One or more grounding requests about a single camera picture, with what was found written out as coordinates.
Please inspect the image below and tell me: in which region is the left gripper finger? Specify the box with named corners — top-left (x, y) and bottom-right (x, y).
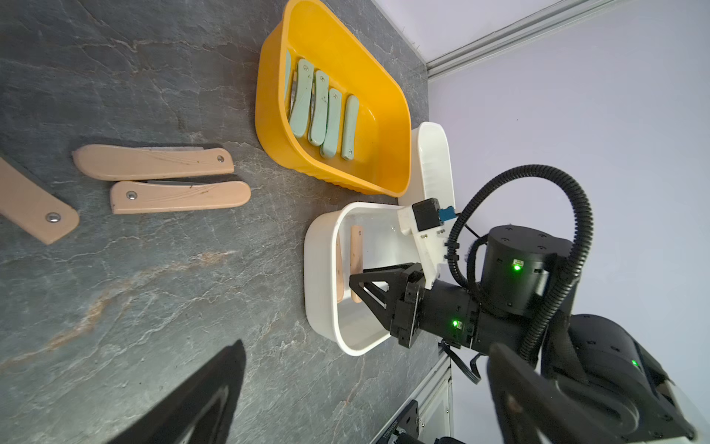
top-left (111, 340), bottom-right (247, 443)

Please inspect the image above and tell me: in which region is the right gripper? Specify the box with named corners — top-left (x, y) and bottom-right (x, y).
top-left (349, 198), bottom-right (571, 354)

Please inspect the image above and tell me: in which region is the white storage box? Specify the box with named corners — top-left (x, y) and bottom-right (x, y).
top-left (398, 122), bottom-right (456, 213)
top-left (303, 202), bottom-right (422, 356)

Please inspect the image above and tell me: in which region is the pink knife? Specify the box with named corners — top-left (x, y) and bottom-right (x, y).
top-left (349, 225), bottom-right (364, 276)
top-left (72, 144), bottom-right (235, 181)
top-left (335, 234), bottom-right (345, 303)
top-left (109, 181), bottom-right (251, 215)
top-left (1, 157), bottom-right (80, 245)

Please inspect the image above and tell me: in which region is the mint knife short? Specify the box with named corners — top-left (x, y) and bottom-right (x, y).
top-left (320, 88), bottom-right (342, 159)

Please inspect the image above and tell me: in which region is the mint knife bottom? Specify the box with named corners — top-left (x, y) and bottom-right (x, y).
top-left (290, 58), bottom-right (314, 138)

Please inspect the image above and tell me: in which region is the yellow storage box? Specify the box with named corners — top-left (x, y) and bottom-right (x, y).
top-left (255, 1), bottom-right (412, 197)

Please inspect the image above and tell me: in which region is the pink knife top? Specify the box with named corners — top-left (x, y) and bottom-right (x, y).
top-left (72, 144), bottom-right (235, 181)

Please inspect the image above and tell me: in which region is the mint knife long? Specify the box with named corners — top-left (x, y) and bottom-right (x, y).
top-left (284, 49), bottom-right (293, 113)

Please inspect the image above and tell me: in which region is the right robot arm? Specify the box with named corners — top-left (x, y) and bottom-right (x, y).
top-left (349, 165), bottom-right (709, 443)

